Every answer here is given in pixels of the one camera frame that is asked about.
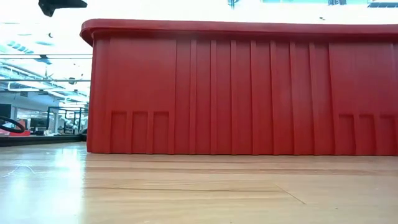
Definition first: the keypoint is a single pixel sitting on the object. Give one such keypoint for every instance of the red flat object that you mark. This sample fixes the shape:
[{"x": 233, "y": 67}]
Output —
[{"x": 18, "y": 133}]

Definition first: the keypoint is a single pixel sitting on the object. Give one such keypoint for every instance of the black computer monitor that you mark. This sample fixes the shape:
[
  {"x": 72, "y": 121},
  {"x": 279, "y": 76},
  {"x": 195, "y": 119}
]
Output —
[
  {"x": 38, "y": 123},
  {"x": 4, "y": 110}
]

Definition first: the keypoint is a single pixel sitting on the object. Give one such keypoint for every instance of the black robot cell frame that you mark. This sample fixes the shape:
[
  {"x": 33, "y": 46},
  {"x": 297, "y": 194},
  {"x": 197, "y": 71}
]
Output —
[{"x": 68, "y": 108}]

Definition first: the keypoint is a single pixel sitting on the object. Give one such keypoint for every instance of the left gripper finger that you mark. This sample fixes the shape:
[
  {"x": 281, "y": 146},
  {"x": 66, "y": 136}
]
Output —
[{"x": 62, "y": 3}]

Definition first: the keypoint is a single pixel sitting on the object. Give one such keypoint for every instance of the ceiling vent grille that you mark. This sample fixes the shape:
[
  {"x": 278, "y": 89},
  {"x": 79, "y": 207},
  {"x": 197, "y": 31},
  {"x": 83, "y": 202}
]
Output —
[{"x": 384, "y": 4}]

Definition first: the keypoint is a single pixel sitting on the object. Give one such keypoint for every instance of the grey ceiling rail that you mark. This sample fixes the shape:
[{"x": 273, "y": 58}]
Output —
[{"x": 46, "y": 80}]

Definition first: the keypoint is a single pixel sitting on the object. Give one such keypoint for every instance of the large red plastic bin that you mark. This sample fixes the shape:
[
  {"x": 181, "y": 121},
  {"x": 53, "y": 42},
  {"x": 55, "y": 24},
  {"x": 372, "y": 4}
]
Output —
[{"x": 248, "y": 93}]

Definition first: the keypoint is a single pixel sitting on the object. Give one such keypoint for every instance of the dark background table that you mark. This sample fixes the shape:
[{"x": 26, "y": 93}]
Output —
[{"x": 40, "y": 140}]

